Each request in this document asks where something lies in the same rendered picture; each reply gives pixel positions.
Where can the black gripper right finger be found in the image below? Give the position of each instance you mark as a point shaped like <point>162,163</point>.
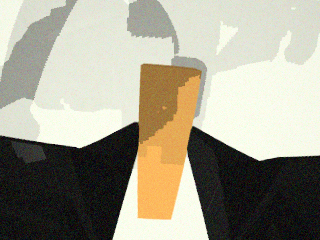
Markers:
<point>234,188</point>

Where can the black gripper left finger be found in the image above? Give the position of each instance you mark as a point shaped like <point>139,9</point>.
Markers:
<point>95,176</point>

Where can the orange bar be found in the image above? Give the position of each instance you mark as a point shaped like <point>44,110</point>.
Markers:
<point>168,97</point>

